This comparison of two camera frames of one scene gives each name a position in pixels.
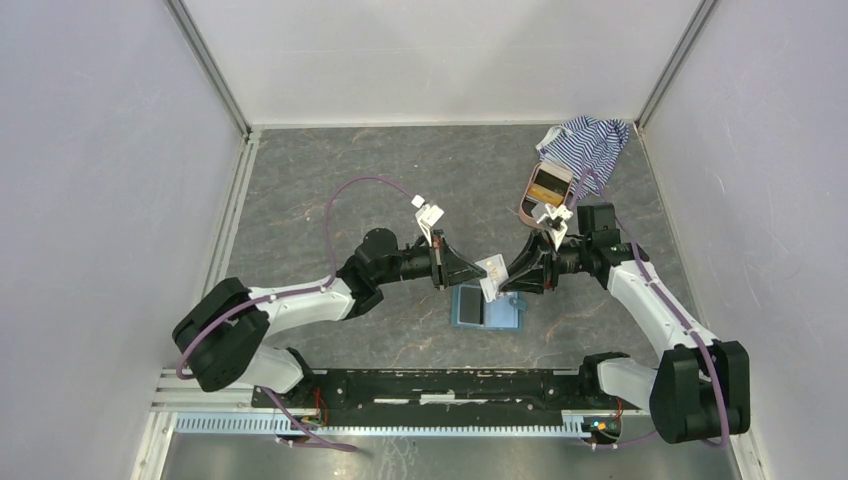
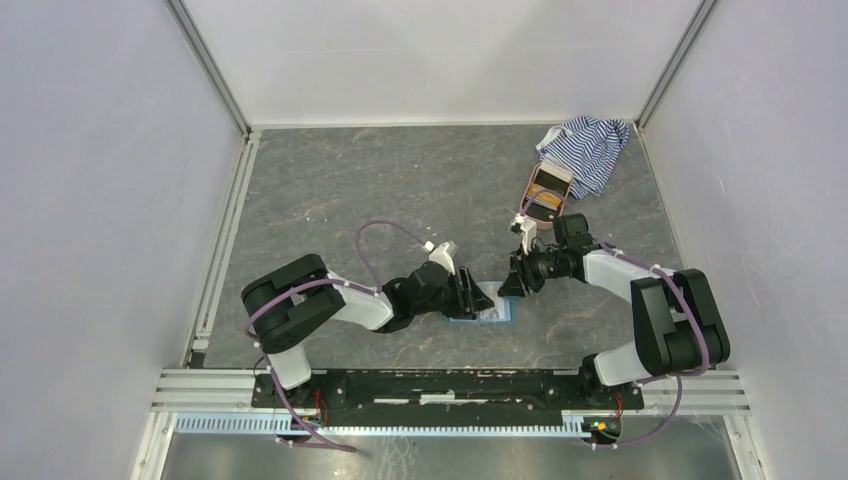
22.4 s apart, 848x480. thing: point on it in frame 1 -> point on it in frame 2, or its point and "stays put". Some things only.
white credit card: (496, 276) -> (491, 291)
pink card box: (546, 183) stays put
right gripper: (535, 268) stays put
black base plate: (444, 397) stays put
